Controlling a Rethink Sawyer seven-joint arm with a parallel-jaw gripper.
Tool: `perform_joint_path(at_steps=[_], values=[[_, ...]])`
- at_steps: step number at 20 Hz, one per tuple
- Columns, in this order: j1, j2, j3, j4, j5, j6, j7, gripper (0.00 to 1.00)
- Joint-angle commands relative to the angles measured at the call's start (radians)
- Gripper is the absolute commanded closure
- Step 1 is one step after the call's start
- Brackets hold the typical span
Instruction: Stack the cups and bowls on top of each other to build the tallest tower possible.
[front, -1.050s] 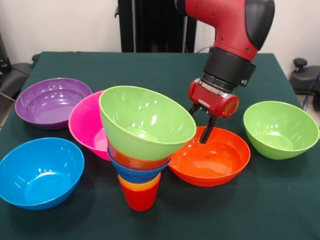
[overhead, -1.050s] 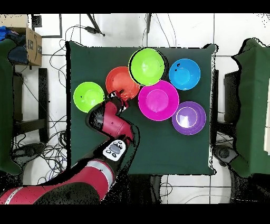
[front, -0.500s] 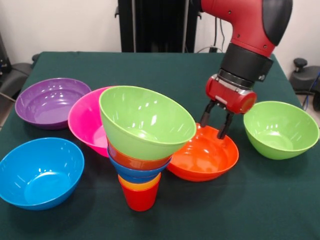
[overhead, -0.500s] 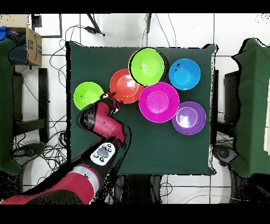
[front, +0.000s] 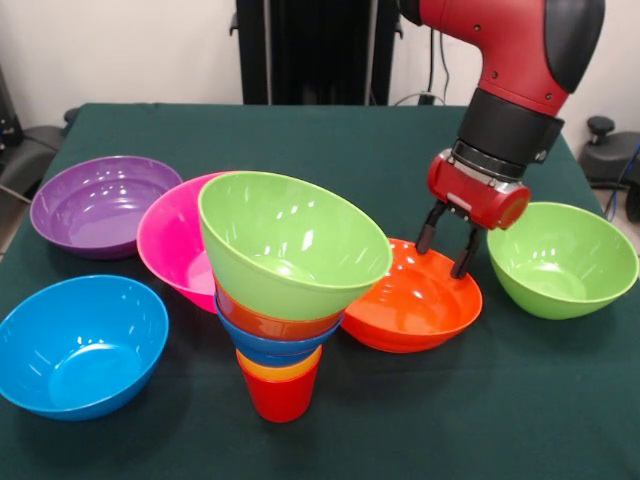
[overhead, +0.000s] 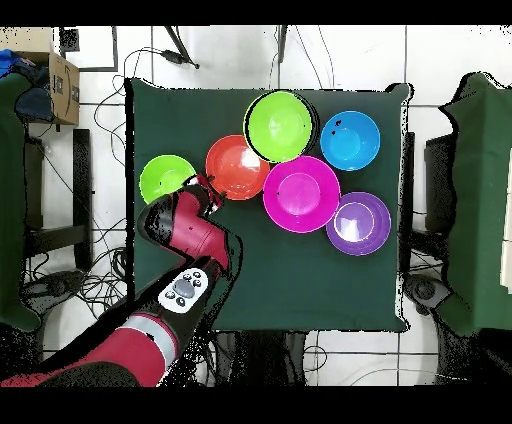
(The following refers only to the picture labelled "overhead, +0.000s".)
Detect large orange-red plastic bowl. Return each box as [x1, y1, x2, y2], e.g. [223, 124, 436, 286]
[204, 134, 272, 201]

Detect black metal floor frame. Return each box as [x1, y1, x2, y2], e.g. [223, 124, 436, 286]
[58, 25, 120, 74]

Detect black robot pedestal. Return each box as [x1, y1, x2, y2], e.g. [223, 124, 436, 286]
[215, 330, 309, 387]

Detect green cloth covered side table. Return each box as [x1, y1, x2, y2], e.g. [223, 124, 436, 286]
[0, 71, 41, 333]
[437, 70, 512, 337]

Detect dark green tablecloth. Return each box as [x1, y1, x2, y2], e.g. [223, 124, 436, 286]
[124, 76, 413, 335]

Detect bright blue cloth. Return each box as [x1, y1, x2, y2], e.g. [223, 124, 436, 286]
[0, 48, 25, 78]

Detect dark blue bag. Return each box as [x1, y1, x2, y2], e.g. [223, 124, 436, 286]
[15, 65, 55, 123]

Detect pink plastic bowl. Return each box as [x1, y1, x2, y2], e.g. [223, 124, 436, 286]
[262, 154, 342, 234]

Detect cardboard box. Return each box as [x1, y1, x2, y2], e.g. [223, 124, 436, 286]
[0, 26, 81, 126]

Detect green plastic bowl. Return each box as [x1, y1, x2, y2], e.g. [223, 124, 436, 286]
[242, 90, 320, 164]
[138, 154, 198, 205]

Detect black tripod leg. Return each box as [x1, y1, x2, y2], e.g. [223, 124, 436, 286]
[161, 25, 200, 70]
[276, 25, 289, 64]

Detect purple plastic bowl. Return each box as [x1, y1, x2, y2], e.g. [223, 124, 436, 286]
[325, 191, 392, 257]

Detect light blue plastic bowl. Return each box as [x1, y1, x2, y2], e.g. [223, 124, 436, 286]
[319, 110, 382, 172]

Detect black table leg frame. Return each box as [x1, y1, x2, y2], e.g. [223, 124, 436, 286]
[22, 127, 94, 274]
[399, 131, 454, 277]

